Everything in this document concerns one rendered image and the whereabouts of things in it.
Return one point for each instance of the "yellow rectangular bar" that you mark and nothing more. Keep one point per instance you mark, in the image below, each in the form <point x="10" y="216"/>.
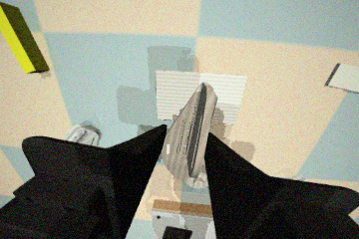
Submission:
<point x="20" y="39"/>

